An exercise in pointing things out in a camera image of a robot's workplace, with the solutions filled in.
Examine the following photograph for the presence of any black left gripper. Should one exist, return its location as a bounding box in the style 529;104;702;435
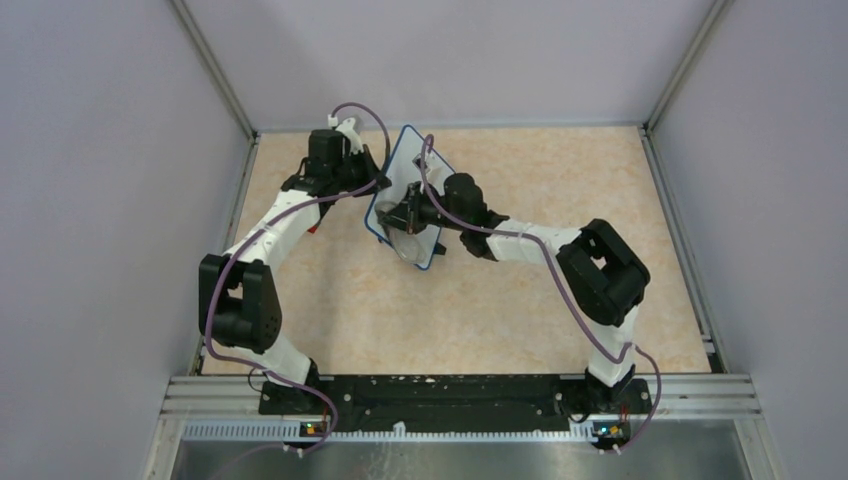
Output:
333;145;393;198

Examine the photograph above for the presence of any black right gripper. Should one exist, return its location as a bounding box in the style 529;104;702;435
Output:
379;183;466;237

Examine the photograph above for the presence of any grey transparent eraser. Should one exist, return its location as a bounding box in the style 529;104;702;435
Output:
374;201;425;264

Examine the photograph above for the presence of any blue framed whiteboard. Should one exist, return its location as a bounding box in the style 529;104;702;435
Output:
364;125;455;271

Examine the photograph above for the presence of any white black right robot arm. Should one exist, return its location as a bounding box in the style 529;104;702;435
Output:
366;173;650;412

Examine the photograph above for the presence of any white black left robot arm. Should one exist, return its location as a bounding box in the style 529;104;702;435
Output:
199;127;388;414

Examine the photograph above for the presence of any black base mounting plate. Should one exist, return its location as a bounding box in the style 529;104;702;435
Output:
258;374;652;433

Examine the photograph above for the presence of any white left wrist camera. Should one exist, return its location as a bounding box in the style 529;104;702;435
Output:
327;114;365;155

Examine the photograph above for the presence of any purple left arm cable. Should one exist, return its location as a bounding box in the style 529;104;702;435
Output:
202;101;393;458

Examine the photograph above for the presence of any aluminium front rail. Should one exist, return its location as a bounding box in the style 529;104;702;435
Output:
159;374;763;420

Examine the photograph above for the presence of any white cable duct strip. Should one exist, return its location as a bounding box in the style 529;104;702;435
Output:
182;420;597;444

